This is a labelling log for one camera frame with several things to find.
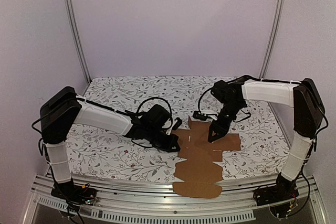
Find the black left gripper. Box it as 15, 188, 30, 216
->
145, 126, 181, 153

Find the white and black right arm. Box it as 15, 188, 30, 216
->
207, 75, 329, 206

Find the aluminium frame post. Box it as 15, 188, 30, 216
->
64, 0, 92, 84
259, 0, 285, 79

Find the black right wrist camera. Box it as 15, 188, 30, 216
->
211, 80, 236, 104

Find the left aluminium frame post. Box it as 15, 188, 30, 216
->
64, 0, 92, 84

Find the aluminium front rail base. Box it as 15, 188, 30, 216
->
23, 174, 329, 223

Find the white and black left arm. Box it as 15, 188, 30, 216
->
31, 86, 182, 204

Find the floral patterned table mat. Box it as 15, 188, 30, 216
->
66, 76, 288, 183

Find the right aluminium frame post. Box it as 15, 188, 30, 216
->
259, 0, 285, 79

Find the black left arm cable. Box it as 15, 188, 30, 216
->
136, 97, 173, 120

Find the brown cardboard box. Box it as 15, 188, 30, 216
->
173, 119, 241, 199

